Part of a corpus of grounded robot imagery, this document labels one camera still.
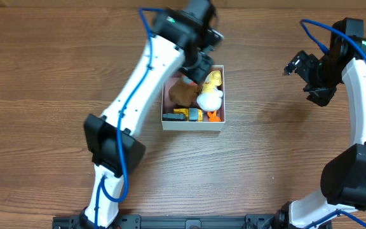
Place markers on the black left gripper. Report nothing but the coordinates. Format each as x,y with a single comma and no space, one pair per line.
199,68

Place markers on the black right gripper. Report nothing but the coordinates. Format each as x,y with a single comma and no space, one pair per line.
318,92

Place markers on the brown plush toy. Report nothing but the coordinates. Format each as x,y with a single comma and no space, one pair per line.
183,93

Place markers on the white orange plush duck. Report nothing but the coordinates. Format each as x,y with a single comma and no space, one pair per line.
210,98

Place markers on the yellow grey toy truck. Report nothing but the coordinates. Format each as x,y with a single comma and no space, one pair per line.
184,114

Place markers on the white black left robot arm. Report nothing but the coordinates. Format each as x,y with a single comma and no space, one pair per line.
177,41

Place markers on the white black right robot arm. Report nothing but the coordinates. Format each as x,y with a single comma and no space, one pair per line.
342,188

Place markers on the white box pink interior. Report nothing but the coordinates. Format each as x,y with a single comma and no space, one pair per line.
168,106

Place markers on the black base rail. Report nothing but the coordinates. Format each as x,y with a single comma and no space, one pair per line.
249,221

